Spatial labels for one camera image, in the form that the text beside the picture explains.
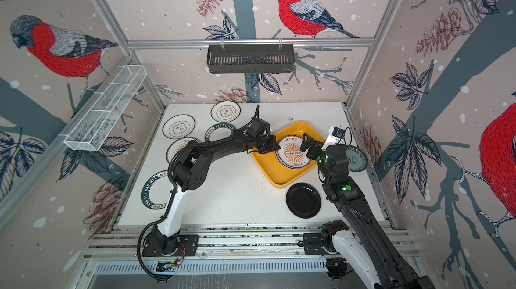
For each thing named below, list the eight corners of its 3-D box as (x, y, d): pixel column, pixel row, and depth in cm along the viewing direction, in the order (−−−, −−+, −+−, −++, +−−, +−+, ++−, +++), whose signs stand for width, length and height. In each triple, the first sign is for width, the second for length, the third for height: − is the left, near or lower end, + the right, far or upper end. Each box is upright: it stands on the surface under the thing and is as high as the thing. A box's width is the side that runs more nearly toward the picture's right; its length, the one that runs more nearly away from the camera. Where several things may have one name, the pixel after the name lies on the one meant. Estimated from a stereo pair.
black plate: (287, 218, 82) (287, 217, 79) (284, 184, 91) (285, 182, 89) (322, 218, 81) (324, 216, 79) (316, 184, 91) (318, 182, 89)
